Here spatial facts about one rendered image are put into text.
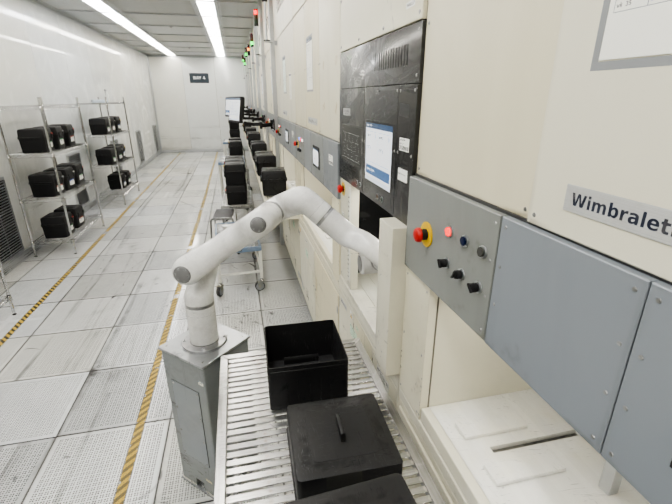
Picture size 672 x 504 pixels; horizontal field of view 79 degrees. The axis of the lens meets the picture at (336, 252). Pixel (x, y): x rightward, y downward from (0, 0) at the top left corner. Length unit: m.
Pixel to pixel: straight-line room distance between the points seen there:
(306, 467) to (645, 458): 0.79
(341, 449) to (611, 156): 0.95
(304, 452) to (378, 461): 0.20
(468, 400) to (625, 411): 0.79
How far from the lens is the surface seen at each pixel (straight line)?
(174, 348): 1.93
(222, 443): 1.45
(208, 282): 1.81
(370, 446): 1.26
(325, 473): 1.20
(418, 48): 1.22
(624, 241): 0.66
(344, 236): 1.49
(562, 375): 0.77
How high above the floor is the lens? 1.77
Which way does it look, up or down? 21 degrees down
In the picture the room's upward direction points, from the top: straight up
